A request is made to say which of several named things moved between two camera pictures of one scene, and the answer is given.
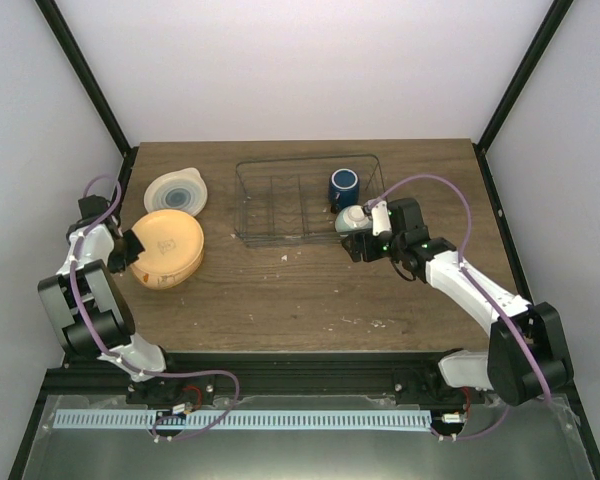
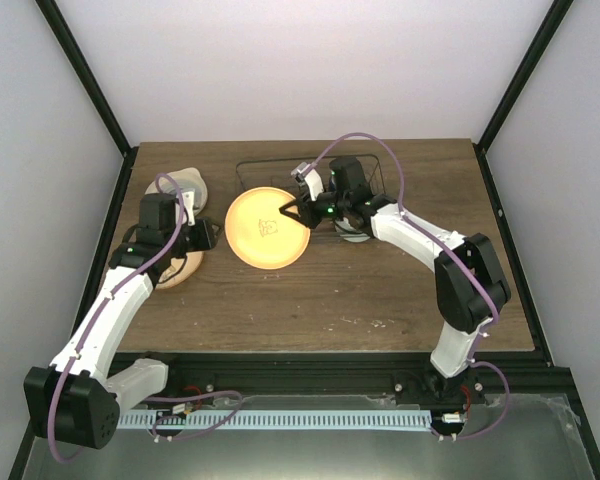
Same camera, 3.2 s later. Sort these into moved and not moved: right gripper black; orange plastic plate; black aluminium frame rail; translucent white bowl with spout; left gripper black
Moved: left gripper black; right gripper black; orange plastic plate
Not moved: translucent white bowl with spout; black aluminium frame rail
